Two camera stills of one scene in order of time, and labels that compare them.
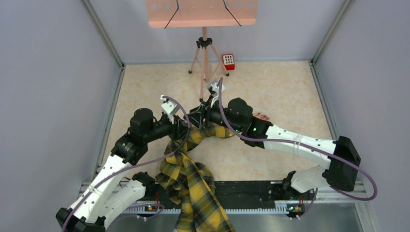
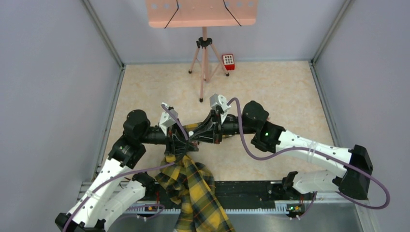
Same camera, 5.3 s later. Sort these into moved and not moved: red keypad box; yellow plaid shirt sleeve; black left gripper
Moved: black left gripper
Not moved: yellow plaid shirt sleeve; red keypad box
